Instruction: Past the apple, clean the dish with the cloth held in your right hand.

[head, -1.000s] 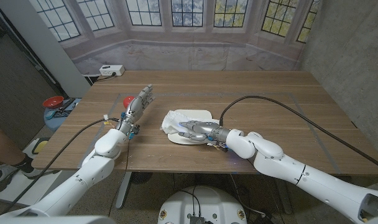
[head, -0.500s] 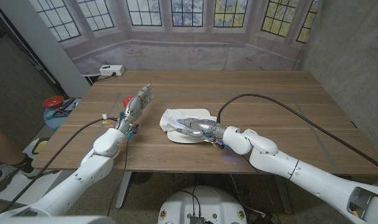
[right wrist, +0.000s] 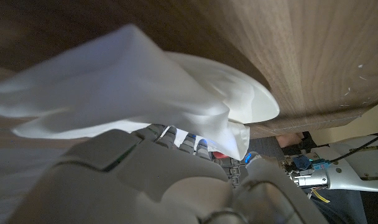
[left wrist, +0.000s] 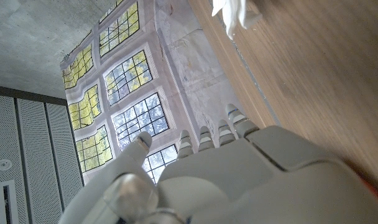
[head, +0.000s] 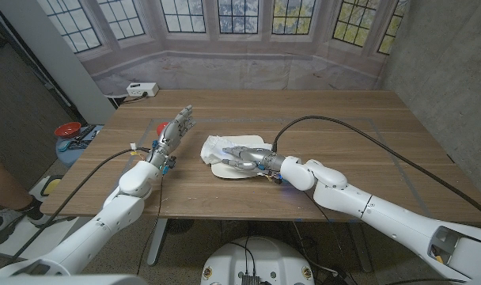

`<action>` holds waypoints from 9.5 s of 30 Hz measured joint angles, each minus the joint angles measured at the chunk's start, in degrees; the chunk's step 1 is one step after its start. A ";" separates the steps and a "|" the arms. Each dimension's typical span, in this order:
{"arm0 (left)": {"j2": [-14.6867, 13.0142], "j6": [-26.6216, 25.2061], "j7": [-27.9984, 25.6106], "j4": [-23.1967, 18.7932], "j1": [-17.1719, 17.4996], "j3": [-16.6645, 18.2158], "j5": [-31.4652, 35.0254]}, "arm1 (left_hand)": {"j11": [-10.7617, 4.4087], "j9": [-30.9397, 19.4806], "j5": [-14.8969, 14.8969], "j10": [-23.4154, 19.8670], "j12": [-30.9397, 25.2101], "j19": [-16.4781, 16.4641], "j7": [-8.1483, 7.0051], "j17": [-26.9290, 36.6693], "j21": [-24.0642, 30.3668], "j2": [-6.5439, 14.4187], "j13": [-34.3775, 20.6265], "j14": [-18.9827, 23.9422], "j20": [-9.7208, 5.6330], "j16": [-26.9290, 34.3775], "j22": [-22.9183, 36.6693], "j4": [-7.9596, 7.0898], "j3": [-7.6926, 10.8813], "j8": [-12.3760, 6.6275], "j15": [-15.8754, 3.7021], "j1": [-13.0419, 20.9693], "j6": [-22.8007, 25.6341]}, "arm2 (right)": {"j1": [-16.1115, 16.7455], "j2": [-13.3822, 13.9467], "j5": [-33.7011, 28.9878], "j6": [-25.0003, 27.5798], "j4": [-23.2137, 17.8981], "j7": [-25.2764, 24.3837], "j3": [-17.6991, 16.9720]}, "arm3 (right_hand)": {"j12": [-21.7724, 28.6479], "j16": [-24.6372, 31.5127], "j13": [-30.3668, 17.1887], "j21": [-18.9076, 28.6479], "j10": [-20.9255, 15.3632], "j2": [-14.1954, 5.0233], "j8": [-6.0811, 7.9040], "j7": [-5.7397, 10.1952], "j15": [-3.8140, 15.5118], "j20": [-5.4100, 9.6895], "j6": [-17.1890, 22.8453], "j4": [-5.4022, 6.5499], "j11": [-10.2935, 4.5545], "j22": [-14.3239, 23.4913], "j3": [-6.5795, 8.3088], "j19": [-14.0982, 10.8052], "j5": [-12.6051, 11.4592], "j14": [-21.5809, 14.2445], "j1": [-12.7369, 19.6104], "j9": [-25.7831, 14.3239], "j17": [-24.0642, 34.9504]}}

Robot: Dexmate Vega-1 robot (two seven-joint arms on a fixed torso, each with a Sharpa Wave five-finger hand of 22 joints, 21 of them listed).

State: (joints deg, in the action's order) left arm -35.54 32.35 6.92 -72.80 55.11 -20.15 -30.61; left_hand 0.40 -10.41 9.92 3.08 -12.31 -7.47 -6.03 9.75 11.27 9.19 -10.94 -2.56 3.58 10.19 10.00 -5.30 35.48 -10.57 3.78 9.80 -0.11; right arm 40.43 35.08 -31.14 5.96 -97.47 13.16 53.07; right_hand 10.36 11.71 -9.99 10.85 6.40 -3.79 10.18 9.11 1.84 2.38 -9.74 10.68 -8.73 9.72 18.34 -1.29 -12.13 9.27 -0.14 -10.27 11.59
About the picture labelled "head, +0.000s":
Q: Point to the white cloth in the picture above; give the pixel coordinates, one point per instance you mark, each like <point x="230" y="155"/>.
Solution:
<point x="210" y="152"/>

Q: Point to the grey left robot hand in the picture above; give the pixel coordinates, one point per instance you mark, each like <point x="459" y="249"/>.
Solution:
<point x="171" y="134"/>

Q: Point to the blue round stool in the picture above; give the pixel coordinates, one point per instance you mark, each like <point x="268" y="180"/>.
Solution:
<point x="72" y="156"/>

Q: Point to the printed window backdrop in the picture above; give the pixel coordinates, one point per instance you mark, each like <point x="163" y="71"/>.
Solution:
<point x="240" y="67"/>

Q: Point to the grey table leg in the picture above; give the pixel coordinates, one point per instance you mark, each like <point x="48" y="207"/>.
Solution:
<point x="361" y="245"/>
<point x="156" y="241"/>

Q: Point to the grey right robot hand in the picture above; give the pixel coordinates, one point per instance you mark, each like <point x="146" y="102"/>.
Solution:
<point x="256" y="155"/>

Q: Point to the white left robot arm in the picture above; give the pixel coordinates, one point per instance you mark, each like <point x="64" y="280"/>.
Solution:
<point x="94" y="231"/>

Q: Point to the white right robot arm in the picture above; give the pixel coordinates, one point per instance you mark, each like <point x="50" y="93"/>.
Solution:
<point x="383" y="215"/>

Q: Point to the red apple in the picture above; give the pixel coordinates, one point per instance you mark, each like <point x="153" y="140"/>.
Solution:
<point x="161" y="128"/>

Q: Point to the grey and black shoe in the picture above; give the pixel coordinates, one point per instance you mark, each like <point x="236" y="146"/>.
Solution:
<point x="3" y="225"/>

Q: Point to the white square plate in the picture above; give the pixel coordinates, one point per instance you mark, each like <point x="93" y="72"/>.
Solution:
<point x="232" y="173"/>

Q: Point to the black remote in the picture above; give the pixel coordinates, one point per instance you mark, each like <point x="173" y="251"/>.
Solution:
<point x="84" y="132"/>

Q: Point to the person's bare leg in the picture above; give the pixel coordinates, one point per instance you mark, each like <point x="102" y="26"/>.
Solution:
<point x="3" y="182"/>

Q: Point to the yellow and black floor object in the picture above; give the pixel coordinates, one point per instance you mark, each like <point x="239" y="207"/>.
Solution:
<point x="50" y="186"/>

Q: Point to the white power strip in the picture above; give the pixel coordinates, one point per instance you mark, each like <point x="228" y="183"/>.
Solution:
<point x="142" y="89"/>

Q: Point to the red bowl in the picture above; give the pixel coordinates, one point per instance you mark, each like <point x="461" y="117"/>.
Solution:
<point x="67" y="130"/>

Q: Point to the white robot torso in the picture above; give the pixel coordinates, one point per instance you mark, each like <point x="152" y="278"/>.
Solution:
<point x="260" y="257"/>

